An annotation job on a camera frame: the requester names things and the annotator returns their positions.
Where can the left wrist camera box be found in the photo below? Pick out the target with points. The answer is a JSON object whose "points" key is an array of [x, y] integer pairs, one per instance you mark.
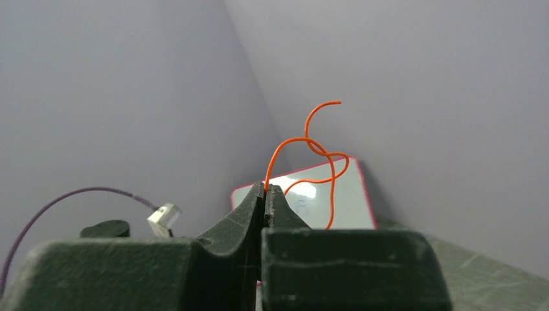
{"points": [[162, 220]]}

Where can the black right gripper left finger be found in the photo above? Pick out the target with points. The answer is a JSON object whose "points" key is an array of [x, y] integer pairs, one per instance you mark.
{"points": [[218, 270]]}

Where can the pink framed whiteboard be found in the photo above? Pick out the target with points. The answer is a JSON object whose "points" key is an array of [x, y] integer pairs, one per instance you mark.
{"points": [[311, 201]]}

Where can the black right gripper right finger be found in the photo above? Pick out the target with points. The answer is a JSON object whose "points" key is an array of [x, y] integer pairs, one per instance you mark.
{"points": [[345, 269]]}

